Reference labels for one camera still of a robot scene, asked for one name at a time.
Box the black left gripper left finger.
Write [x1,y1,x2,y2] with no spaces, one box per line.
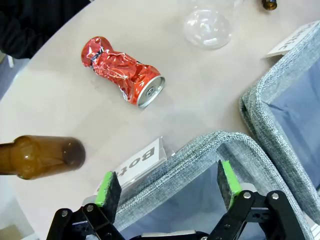
[46,171,126,240]

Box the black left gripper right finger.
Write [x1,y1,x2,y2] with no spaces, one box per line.
[207,159,313,240]

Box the crushed red soda can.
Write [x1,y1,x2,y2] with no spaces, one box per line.
[80,36,166,109]

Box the grey fabric basket bottle label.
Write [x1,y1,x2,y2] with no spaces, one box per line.
[113,130,314,240]

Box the grey fabric basket plastic label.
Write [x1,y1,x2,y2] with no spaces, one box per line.
[239,21,320,225]

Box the white sign reading Bottle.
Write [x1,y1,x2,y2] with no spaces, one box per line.
[96,136,168,196]

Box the brown glass bottle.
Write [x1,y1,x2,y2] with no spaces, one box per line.
[0,135,87,180]
[261,0,278,11]

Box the white sign reading Plastic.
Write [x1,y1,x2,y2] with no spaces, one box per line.
[261,21,320,60]

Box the clear plastic bottle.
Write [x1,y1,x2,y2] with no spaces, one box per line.
[182,0,245,50]

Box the person in dark clothing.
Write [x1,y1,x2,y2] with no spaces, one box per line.
[0,0,94,60]

